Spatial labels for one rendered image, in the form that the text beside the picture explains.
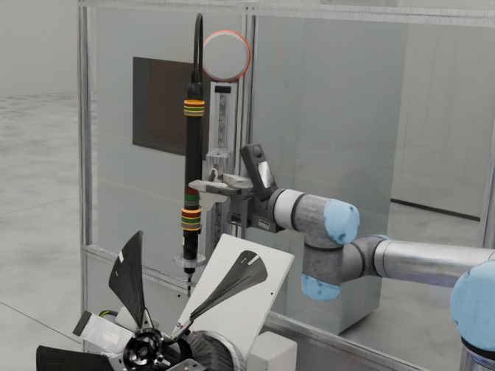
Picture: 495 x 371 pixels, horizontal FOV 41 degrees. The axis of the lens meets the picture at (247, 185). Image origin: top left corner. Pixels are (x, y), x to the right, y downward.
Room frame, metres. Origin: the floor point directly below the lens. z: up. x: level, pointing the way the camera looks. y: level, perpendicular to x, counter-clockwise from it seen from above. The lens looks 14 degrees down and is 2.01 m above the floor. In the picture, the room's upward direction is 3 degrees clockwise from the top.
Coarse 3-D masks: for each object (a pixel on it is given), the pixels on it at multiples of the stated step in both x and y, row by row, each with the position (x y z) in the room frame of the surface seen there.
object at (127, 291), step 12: (132, 240) 1.72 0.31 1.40; (132, 252) 1.69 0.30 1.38; (120, 264) 1.74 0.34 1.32; (132, 264) 1.67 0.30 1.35; (120, 276) 1.72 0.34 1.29; (132, 276) 1.65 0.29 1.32; (120, 288) 1.72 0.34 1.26; (132, 288) 1.64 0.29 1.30; (132, 300) 1.64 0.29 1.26; (132, 312) 1.65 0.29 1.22
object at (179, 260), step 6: (198, 234) 1.45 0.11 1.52; (198, 240) 1.45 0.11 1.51; (198, 246) 1.46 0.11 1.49; (180, 258) 1.42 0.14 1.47; (198, 258) 1.42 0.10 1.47; (204, 258) 1.42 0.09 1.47; (180, 264) 1.40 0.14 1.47; (186, 264) 1.39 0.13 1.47; (192, 264) 1.39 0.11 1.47; (198, 264) 1.40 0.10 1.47
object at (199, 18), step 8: (200, 16) 1.46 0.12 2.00; (200, 24) 1.49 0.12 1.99; (200, 32) 1.50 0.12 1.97; (200, 40) 1.50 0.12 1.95; (200, 48) 1.51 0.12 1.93; (200, 56) 1.51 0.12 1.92; (200, 64) 1.51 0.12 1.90; (200, 72) 1.51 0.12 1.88; (200, 80) 1.51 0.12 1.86; (216, 168) 1.93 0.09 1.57; (216, 176) 1.89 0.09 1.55; (200, 200) 1.56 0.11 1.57
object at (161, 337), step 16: (144, 336) 1.48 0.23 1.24; (160, 336) 1.45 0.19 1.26; (176, 336) 1.56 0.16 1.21; (128, 352) 1.46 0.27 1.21; (160, 352) 1.42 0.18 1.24; (176, 352) 1.46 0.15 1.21; (192, 352) 1.51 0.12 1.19; (128, 368) 1.42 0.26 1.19; (144, 368) 1.42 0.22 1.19; (160, 368) 1.41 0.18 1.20
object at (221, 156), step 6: (210, 150) 2.09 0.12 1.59; (216, 150) 2.09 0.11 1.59; (222, 150) 2.09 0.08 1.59; (210, 156) 2.00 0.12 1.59; (216, 156) 2.00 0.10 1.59; (222, 156) 2.01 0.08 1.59; (228, 156) 2.01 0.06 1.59; (210, 162) 2.00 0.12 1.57; (216, 162) 2.00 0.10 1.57; (222, 162) 2.00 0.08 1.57; (228, 162) 2.00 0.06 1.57; (210, 168) 2.00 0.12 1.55; (222, 168) 2.00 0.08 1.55; (228, 168) 2.02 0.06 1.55
